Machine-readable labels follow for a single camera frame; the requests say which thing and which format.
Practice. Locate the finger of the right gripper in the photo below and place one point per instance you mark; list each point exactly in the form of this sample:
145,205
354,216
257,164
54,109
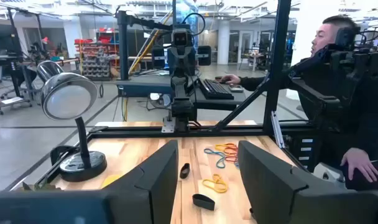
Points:
158,58
204,55

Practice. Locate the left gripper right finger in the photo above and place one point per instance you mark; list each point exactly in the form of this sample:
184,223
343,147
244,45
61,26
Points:
276,193

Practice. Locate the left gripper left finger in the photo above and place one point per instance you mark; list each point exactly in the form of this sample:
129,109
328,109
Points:
139,199

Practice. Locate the black wide rubber band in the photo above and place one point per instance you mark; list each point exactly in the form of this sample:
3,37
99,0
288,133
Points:
185,171
203,202

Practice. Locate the yellow rubber band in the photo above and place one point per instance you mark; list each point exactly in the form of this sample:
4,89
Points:
220,186
221,145

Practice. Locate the red rubber band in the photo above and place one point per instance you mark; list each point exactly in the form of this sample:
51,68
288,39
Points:
231,158

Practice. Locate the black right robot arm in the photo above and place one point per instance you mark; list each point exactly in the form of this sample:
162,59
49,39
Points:
181,105

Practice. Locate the yellow plastic bin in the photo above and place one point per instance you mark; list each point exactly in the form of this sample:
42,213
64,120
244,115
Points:
111,181

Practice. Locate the yellow ladder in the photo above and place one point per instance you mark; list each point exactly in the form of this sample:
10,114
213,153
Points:
145,49

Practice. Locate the grey desk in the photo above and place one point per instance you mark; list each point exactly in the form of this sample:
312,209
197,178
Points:
139,87

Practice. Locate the black computer keyboard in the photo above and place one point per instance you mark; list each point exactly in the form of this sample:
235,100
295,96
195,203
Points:
215,89

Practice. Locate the small grey device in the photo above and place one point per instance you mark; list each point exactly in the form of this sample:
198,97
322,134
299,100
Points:
236,88

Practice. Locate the black drawer cabinet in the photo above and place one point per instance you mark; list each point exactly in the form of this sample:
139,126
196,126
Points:
313,146

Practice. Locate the red storage shelf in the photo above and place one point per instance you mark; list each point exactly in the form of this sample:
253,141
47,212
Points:
99,46

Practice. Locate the grey stacked rack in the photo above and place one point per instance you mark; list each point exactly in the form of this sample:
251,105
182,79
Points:
97,67

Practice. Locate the silver aluminium bar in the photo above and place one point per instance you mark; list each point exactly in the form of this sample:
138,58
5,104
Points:
277,130

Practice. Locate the potted succulent plant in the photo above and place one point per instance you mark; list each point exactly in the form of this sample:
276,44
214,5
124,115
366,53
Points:
43,187

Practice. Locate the black desk lamp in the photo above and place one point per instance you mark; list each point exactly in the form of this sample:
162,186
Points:
67,99

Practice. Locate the person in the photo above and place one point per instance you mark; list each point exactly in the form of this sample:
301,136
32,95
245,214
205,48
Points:
366,130

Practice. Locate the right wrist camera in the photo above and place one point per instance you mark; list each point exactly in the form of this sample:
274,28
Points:
181,38

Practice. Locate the silver mounting bracket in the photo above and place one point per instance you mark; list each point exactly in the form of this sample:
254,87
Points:
168,126

